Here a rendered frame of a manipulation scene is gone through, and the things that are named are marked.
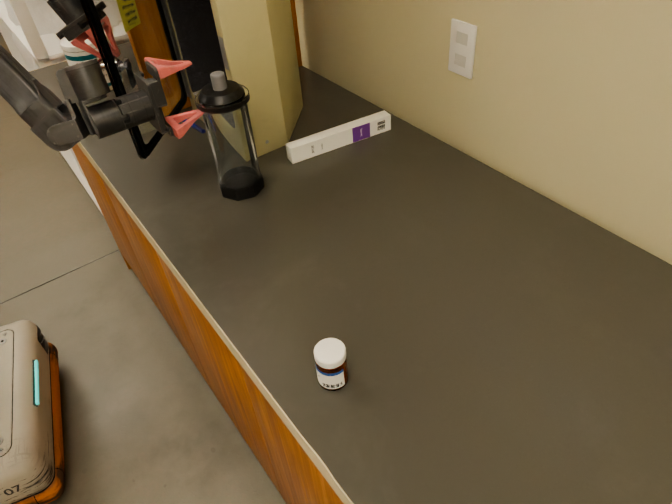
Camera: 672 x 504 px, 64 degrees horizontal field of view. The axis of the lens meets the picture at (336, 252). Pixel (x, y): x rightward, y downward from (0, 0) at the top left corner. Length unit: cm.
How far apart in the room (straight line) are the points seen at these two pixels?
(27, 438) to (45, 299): 94
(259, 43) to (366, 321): 66
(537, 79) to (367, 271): 50
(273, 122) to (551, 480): 95
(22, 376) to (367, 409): 139
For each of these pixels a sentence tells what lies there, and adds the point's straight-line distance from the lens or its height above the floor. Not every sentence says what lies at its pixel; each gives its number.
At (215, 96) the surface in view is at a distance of 110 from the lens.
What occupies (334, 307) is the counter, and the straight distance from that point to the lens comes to 94.
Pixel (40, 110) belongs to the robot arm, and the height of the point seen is 124.
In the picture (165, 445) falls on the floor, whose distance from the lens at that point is 198.
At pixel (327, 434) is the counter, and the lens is 80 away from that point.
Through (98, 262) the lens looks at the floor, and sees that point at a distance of 273.
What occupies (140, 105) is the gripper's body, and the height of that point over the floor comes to 121.
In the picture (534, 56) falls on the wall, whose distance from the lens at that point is 115.
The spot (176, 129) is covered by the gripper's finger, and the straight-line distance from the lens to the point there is 108.
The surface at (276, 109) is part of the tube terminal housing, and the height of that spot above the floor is 104.
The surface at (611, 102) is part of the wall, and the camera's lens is 109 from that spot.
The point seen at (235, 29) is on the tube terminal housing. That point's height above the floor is 125.
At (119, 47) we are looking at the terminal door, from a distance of 128.
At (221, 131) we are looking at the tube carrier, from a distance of 112.
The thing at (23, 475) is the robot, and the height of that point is 24.
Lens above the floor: 164
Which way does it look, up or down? 42 degrees down
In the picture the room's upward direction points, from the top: 6 degrees counter-clockwise
